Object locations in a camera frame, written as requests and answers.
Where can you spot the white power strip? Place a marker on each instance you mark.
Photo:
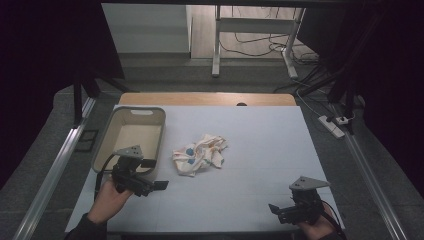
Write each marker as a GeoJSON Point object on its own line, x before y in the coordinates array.
{"type": "Point", "coordinates": [330, 126]}

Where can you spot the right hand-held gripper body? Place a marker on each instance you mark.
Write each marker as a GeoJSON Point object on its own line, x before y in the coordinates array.
{"type": "Point", "coordinates": [301, 211]}

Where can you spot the white plug adapter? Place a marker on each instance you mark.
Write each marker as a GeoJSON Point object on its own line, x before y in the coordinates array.
{"type": "Point", "coordinates": [341, 120]}

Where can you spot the wooden table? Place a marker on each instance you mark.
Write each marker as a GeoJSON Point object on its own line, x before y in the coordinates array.
{"type": "Point", "coordinates": [200, 99]}

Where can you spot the person's left hand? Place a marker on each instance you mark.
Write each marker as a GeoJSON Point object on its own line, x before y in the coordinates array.
{"type": "Point", "coordinates": [108, 203]}

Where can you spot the beige basket with grey rim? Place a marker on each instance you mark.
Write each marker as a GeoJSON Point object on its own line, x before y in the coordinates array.
{"type": "Point", "coordinates": [140, 133]}

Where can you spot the white cabinet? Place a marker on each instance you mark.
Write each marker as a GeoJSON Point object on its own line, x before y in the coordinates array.
{"type": "Point", "coordinates": [146, 26]}

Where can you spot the white table cover sheet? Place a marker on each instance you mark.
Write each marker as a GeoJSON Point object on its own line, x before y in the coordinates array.
{"type": "Point", "coordinates": [250, 150]}

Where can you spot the aluminium rail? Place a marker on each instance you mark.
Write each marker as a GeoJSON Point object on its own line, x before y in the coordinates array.
{"type": "Point", "coordinates": [50, 183]}
{"type": "Point", "coordinates": [370, 176]}

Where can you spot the black metal stand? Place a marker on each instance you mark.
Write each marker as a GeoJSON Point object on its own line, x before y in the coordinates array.
{"type": "Point", "coordinates": [77, 100]}
{"type": "Point", "coordinates": [349, 100]}

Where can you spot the white patterned cloth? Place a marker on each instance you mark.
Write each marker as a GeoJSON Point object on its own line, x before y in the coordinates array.
{"type": "Point", "coordinates": [200, 156]}

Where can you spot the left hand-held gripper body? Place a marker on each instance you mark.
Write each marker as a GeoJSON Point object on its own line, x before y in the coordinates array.
{"type": "Point", "coordinates": [128, 180]}

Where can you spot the white desk frame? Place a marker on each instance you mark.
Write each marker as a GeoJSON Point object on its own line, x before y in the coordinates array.
{"type": "Point", "coordinates": [253, 25]}

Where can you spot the person's right hand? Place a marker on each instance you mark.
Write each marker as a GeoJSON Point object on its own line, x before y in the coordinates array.
{"type": "Point", "coordinates": [318, 230]}

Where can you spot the black floor frame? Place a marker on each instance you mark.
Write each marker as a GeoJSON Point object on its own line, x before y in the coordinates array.
{"type": "Point", "coordinates": [81, 146]}

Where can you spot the dark curtain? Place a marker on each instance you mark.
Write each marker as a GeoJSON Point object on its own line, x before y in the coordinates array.
{"type": "Point", "coordinates": [400, 83]}
{"type": "Point", "coordinates": [33, 66]}

